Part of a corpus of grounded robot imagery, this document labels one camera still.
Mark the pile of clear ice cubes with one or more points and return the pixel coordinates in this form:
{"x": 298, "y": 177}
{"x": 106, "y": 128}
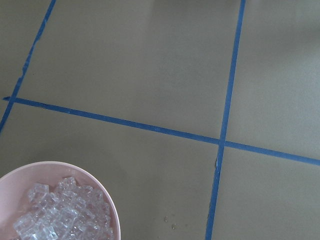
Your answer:
{"x": 68, "y": 212}

